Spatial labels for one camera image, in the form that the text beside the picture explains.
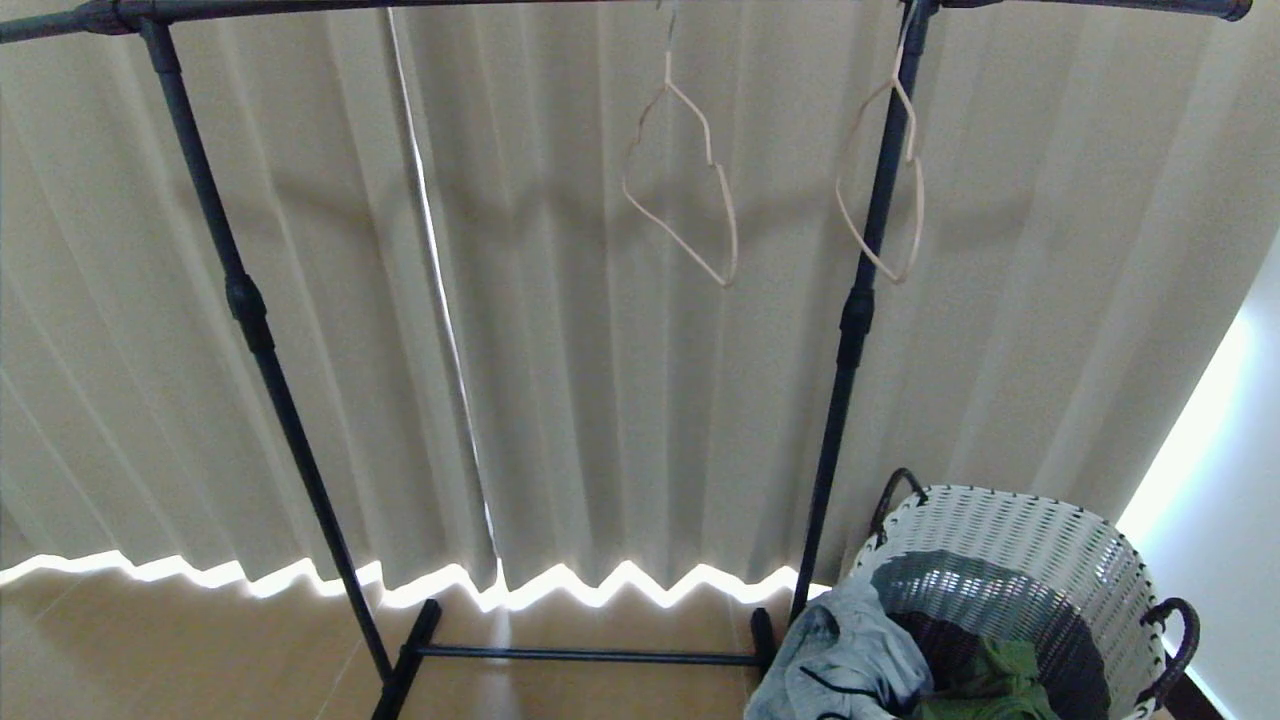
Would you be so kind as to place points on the beige curtain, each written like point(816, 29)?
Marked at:
point(600, 400)

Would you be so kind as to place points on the pink clothes hanger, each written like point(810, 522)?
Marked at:
point(667, 70)
point(919, 215)

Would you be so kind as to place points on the black clothes rack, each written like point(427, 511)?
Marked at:
point(245, 300)

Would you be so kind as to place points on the white laundry basket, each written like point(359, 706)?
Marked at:
point(1000, 520)

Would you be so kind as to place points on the pale grey shorts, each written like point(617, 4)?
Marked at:
point(850, 650)

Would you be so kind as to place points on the green shirt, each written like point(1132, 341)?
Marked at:
point(990, 670)

